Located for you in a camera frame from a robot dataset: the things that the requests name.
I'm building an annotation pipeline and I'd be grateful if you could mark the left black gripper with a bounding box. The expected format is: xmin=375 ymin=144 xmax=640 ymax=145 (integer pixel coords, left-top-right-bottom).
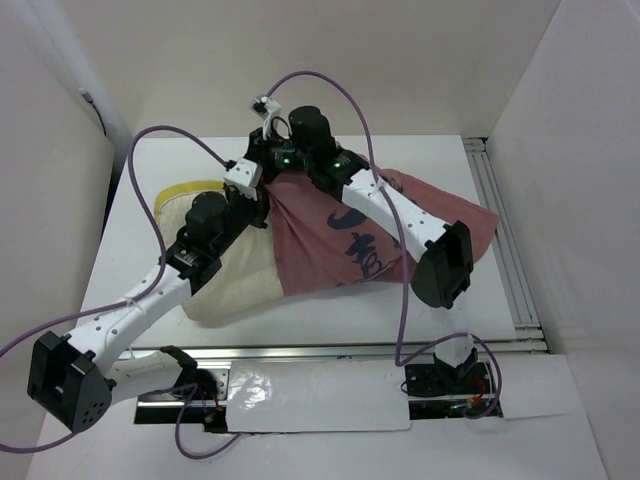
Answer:
xmin=213 ymin=182 xmax=276 ymax=256

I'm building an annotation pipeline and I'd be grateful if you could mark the cream yellow pillow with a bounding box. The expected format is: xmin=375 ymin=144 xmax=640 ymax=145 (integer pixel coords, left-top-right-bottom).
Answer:
xmin=153 ymin=180 xmax=284 ymax=327

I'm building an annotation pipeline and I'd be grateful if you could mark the red printed pillowcase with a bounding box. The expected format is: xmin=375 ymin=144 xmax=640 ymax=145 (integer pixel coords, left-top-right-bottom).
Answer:
xmin=266 ymin=169 xmax=499 ymax=296

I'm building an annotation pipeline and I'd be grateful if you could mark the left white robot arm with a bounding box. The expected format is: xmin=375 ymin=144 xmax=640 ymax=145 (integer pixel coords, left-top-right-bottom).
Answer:
xmin=27 ymin=186 xmax=269 ymax=434

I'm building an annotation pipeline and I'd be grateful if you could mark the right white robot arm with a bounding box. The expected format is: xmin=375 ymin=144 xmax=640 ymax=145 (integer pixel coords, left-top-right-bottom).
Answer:
xmin=225 ymin=96 xmax=473 ymax=309

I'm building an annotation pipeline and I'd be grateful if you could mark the white cover plate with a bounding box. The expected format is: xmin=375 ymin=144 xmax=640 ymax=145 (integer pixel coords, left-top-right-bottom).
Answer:
xmin=226 ymin=359 xmax=411 ymax=433

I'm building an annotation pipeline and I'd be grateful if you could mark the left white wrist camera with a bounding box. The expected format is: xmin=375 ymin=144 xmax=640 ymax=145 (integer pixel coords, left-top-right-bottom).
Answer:
xmin=224 ymin=158 xmax=263 ymax=201

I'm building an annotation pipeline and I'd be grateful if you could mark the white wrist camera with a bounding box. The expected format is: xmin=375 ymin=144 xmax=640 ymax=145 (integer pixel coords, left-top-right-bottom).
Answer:
xmin=224 ymin=158 xmax=263 ymax=201
xmin=251 ymin=96 xmax=281 ymax=140

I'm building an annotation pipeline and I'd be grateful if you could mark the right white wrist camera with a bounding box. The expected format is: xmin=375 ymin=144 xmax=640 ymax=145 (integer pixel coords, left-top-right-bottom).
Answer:
xmin=251 ymin=96 xmax=281 ymax=140

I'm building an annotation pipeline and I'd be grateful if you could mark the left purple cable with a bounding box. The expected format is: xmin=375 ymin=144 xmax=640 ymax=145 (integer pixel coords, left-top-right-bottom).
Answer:
xmin=0 ymin=124 xmax=246 ymax=459

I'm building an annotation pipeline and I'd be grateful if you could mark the purple cable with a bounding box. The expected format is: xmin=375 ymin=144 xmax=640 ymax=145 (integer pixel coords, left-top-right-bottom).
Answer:
xmin=262 ymin=72 xmax=504 ymax=419
xmin=0 ymin=124 xmax=246 ymax=459

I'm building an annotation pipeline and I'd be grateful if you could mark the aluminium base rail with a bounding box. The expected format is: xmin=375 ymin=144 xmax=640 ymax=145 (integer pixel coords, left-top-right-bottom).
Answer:
xmin=133 ymin=341 xmax=504 ymax=434

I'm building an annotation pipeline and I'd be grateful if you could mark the black wall cable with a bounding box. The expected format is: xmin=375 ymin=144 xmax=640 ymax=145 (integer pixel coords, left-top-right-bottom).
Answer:
xmin=78 ymin=87 xmax=109 ymax=136

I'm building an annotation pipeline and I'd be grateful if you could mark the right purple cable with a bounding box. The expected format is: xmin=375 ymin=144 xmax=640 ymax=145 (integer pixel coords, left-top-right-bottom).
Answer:
xmin=262 ymin=72 xmax=504 ymax=419

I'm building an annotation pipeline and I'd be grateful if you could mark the aluminium side frame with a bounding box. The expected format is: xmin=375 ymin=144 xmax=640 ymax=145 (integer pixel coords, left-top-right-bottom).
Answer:
xmin=462 ymin=138 xmax=550 ymax=355

